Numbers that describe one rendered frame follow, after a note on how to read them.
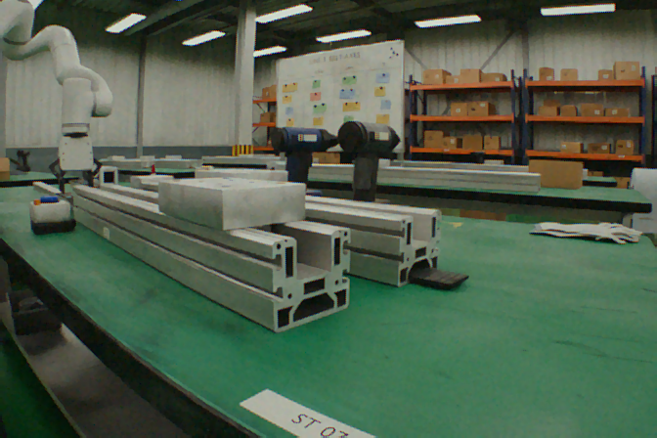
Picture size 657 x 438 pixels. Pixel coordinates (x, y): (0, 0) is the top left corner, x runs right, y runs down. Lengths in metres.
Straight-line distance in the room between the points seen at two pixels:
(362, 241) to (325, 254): 0.13
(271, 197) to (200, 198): 0.07
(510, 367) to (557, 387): 0.04
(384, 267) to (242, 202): 0.20
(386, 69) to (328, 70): 0.66
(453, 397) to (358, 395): 0.06
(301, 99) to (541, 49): 8.07
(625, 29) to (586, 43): 1.03
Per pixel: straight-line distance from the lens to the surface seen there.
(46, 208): 0.93
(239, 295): 0.42
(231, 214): 0.42
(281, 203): 0.45
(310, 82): 4.31
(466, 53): 11.84
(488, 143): 10.36
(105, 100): 1.29
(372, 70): 3.90
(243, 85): 9.22
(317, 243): 0.43
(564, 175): 2.49
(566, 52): 11.28
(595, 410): 0.31
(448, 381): 0.32
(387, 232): 0.53
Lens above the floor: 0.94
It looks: 5 degrees down
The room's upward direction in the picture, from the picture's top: 1 degrees clockwise
